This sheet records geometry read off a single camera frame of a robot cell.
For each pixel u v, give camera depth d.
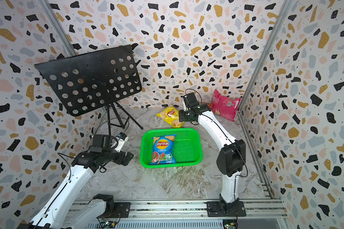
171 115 1.07
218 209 0.73
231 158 0.49
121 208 0.74
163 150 0.89
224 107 1.07
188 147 0.98
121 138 0.69
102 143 0.59
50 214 0.39
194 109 0.61
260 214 0.73
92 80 0.69
